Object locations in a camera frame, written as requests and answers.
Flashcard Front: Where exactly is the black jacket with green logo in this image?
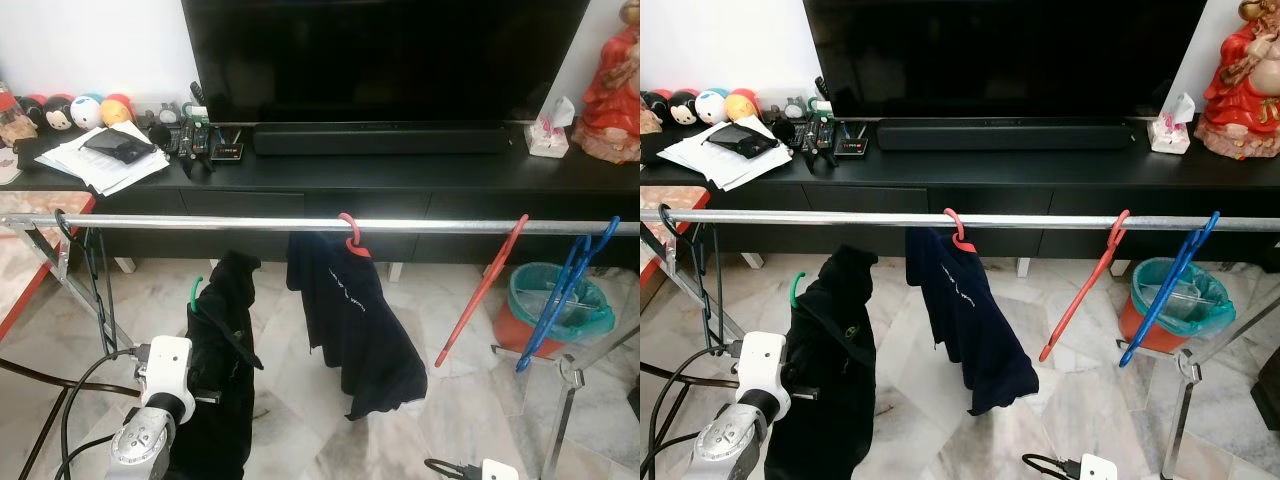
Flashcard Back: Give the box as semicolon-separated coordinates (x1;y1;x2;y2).
180;250;266;480
785;245;881;480

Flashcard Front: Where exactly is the red plastic hanger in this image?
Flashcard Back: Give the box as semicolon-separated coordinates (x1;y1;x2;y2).
943;208;978;253
1038;209;1131;363
338;212;371;259
434;214;531;368

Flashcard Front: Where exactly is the blue plastic hanger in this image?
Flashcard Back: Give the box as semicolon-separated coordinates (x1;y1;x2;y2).
1118;211;1221;369
515;216;621;374

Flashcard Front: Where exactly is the navy blue polo shirt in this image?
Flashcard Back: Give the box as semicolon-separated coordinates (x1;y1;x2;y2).
286;230;429;421
905;226;1041;416

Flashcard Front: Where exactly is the marble table with red edge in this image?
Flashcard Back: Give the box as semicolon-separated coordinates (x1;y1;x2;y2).
640;188;741;480
0;190;141;480

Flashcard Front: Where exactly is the stack of white papers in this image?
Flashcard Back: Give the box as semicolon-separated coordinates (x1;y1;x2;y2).
35;120;171;197
657;115;791;191

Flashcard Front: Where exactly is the black remote control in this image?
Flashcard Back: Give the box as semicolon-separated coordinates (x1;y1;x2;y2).
175;125;213;181
798;120;836;169

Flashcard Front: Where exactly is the black flat pouch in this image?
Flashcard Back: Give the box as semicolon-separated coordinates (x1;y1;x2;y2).
705;122;779;158
82;127;158;164

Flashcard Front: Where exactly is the black tv console cabinet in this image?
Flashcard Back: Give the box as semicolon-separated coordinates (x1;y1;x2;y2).
20;120;641;271
650;115;1280;263

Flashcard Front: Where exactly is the yellow red plush toy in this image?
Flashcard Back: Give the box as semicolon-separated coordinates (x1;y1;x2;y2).
725;88;761;123
100;93;136;128

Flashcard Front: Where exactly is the orange bin with teal bag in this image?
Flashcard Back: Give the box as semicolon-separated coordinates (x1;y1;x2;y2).
493;262;616;361
1118;257;1236;353

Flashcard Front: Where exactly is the white blue plush toy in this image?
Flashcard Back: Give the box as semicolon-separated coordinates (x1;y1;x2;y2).
70;93;105;131
697;88;731;126

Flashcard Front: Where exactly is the black soundbar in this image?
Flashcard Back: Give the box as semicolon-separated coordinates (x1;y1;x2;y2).
252;122;513;156
877;117;1136;151

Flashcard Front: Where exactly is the red laughing buddha statue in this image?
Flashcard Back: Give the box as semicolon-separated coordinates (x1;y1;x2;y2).
1193;0;1280;161
572;0;641;166

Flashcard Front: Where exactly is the white pink tissue box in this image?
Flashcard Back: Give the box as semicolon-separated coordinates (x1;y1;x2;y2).
1148;93;1196;154
525;96;576;159

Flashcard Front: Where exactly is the black flat screen television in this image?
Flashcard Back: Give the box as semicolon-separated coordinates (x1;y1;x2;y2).
803;0;1208;119
181;0;591;126

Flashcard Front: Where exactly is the dark grey fabric sofa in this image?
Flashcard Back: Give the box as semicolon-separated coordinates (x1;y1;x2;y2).
1252;345;1280;433

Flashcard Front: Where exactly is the silver metal clothes rail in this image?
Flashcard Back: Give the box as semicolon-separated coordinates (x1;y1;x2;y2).
640;208;1280;480
0;212;641;480

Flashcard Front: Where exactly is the black wire hanger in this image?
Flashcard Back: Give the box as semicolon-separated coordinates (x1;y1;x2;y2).
657;203;726;351
55;208;113;326

